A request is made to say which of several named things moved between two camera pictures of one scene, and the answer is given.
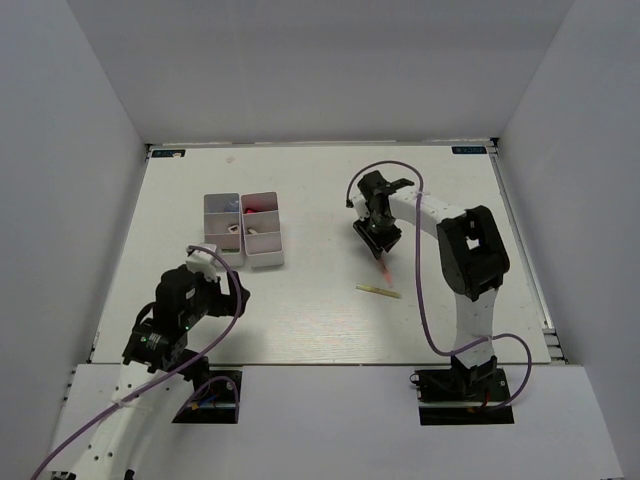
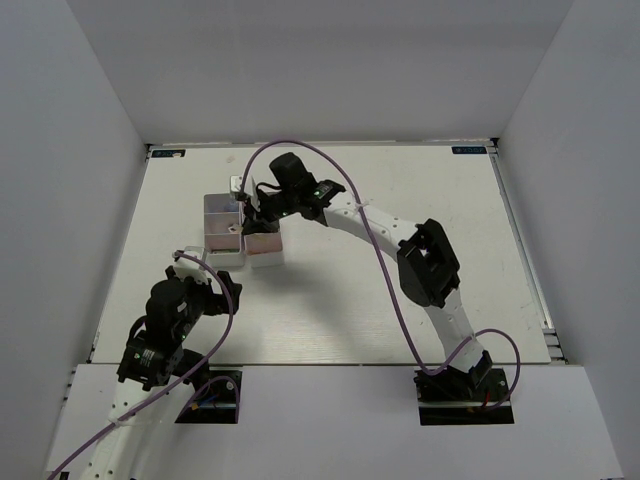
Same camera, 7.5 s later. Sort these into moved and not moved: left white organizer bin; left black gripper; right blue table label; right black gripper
Moved: right black gripper
Not moved: right blue table label; left black gripper; left white organizer bin
